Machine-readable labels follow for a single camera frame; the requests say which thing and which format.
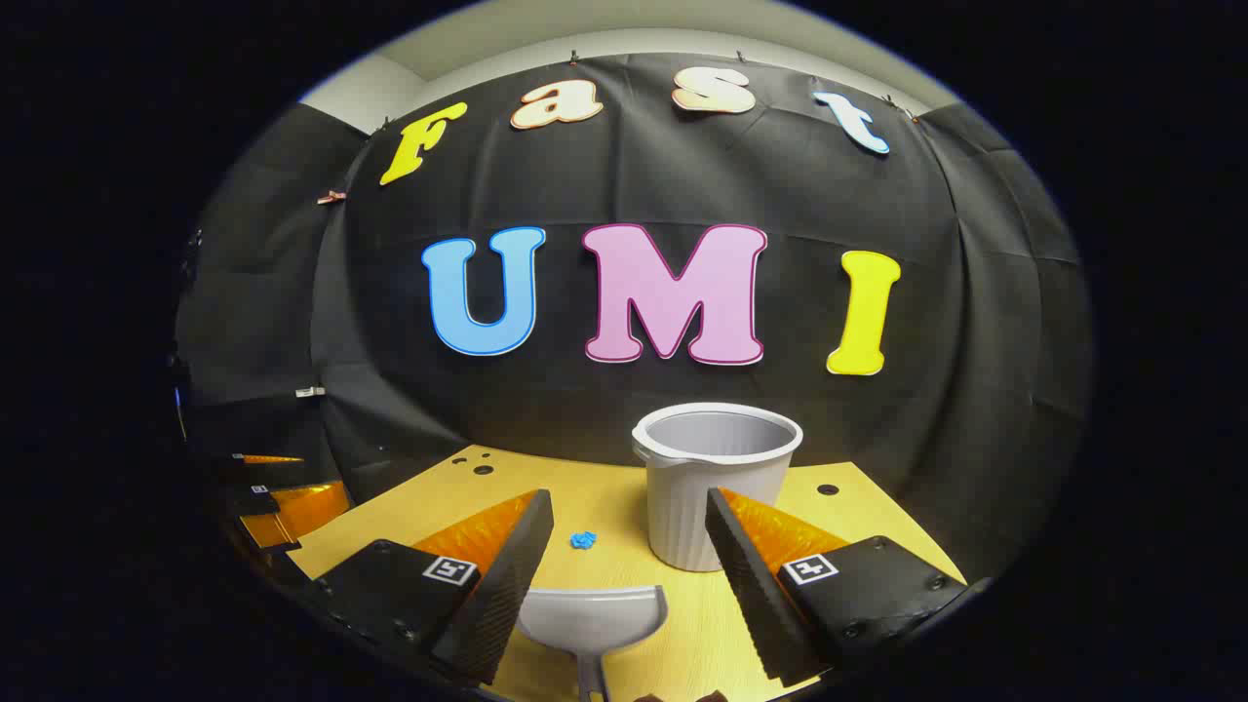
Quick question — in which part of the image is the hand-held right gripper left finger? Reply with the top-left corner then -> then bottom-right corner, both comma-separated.
302,487 -> 555,688

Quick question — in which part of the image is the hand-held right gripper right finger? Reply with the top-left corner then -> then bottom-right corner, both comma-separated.
704,487 -> 968,688

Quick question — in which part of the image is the grey plastic dustpan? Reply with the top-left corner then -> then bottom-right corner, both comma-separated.
517,585 -> 670,702

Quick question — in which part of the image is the white ribbed garbage bin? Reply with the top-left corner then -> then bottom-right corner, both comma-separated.
632,402 -> 804,572

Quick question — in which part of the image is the black backdrop cloth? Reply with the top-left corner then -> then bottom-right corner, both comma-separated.
174,54 -> 1098,586

